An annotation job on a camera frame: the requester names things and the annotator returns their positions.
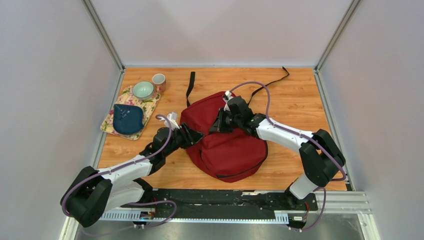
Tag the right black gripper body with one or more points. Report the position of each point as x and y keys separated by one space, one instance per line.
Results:
x=229 y=122

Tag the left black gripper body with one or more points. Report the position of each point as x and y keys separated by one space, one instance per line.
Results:
x=179 y=140

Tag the red backpack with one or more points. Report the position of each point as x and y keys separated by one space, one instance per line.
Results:
x=228 y=157

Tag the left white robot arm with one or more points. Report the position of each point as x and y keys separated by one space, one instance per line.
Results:
x=96 y=191

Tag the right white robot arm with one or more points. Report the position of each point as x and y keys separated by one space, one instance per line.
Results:
x=320 y=156

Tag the dark blue leaf plate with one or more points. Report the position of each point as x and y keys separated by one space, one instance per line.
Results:
x=127 y=119

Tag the light green ceramic bowl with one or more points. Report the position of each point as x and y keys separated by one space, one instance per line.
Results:
x=143 y=90

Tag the pink ceramic mug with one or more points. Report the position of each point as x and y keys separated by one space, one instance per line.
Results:
x=159 y=82

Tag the floral fabric tray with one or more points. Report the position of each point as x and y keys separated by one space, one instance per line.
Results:
x=127 y=98

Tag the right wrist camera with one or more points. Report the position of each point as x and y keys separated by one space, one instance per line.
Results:
x=228 y=95

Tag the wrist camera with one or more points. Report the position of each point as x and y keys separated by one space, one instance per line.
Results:
x=228 y=95
x=171 y=121

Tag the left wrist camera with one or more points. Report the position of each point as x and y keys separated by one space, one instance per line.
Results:
x=171 y=121

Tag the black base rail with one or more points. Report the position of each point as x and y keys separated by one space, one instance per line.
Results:
x=206 y=204

